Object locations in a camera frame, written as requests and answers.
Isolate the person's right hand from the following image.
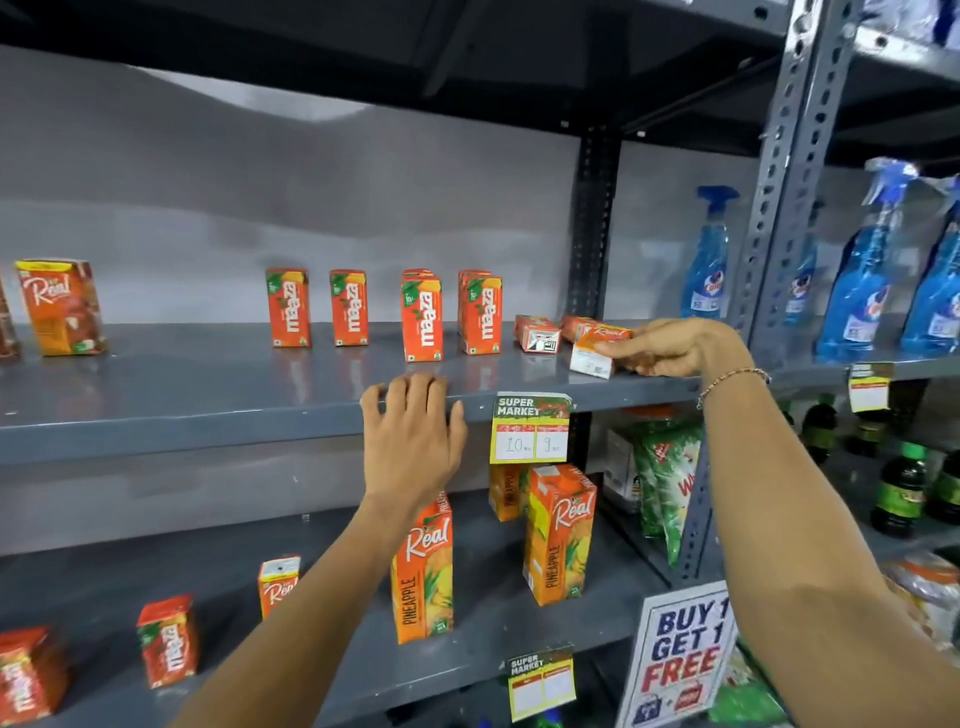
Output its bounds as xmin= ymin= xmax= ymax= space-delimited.
xmin=592 ymin=318 xmax=756 ymax=380

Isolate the person's left hand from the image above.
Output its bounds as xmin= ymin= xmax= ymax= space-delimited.
xmin=360 ymin=372 xmax=469 ymax=520

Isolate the small orange white juice carton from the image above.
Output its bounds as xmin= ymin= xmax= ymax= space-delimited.
xmin=569 ymin=328 xmax=640 ymax=381
xmin=258 ymin=555 xmax=303 ymax=621
xmin=561 ymin=315 xmax=610 ymax=344
xmin=514 ymin=315 xmax=563 ymax=354

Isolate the person's right forearm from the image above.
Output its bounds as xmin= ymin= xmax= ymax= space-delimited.
xmin=697 ymin=366 xmax=960 ymax=728

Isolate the person's left forearm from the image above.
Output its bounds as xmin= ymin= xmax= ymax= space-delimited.
xmin=171 ymin=495 xmax=423 ymax=728

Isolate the yellow shelf price tag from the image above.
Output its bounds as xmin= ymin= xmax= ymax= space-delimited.
xmin=507 ymin=648 xmax=578 ymax=723
xmin=848 ymin=363 xmax=895 ymax=414
xmin=489 ymin=391 xmax=573 ymax=465

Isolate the tall orange pineapple juice carton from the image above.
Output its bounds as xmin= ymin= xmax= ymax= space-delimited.
xmin=522 ymin=464 xmax=599 ymax=608
xmin=390 ymin=490 xmax=456 ymax=646
xmin=488 ymin=462 xmax=534 ymax=523

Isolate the white cardboard box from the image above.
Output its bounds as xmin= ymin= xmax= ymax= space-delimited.
xmin=603 ymin=428 xmax=643 ymax=515

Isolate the green detergent powder packet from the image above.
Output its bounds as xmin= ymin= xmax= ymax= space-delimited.
xmin=632 ymin=418 xmax=704 ymax=569

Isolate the blue glass cleaner spray bottle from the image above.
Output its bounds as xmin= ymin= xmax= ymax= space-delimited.
xmin=783 ymin=198 xmax=827 ymax=328
xmin=899 ymin=175 xmax=960 ymax=357
xmin=815 ymin=156 xmax=921 ymax=363
xmin=680 ymin=185 xmax=741 ymax=321

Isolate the grey metal shelf rack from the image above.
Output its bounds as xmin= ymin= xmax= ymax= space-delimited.
xmin=622 ymin=0 xmax=960 ymax=728
xmin=0 ymin=0 xmax=789 ymax=728

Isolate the dark green-capped cleaner bottle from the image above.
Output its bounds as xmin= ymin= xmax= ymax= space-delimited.
xmin=846 ymin=410 xmax=891 ymax=458
xmin=800 ymin=393 xmax=840 ymax=465
xmin=870 ymin=441 xmax=930 ymax=539
xmin=925 ymin=448 xmax=960 ymax=526

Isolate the white promotion sign card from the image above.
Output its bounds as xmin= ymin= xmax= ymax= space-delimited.
xmin=615 ymin=580 xmax=741 ymax=728

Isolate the red apple juice carton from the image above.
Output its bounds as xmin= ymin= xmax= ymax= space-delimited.
xmin=14 ymin=258 xmax=109 ymax=358

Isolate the green plastic packet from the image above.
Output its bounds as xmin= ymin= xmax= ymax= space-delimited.
xmin=708 ymin=643 xmax=790 ymax=728

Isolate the clear plastic wrapped pack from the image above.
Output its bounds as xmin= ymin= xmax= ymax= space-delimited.
xmin=883 ymin=552 xmax=960 ymax=670

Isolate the dark brown juice carton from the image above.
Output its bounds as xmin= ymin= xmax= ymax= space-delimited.
xmin=0 ymin=280 xmax=21 ymax=361

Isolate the blue white wrapped pack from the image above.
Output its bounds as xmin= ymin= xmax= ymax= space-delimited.
xmin=862 ymin=0 xmax=960 ymax=48

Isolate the beaded wrist bracelet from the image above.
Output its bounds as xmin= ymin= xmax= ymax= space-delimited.
xmin=695 ymin=366 xmax=773 ymax=412

